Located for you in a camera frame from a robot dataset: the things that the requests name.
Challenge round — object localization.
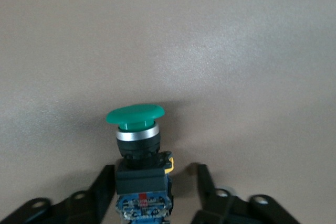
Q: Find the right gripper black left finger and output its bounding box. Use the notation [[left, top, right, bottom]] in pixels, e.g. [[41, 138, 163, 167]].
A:
[[0, 165, 117, 224]]

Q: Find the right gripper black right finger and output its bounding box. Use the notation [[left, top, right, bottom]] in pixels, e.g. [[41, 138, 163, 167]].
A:
[[190, 163, 301, 224]]

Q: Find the green mushroom push button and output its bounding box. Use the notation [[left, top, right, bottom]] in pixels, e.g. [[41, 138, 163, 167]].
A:
[[106, 104, 175, 222]]

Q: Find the brown table cover mat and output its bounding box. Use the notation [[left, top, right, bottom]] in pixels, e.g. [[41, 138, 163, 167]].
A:
[[0, 0, 336, 224]]

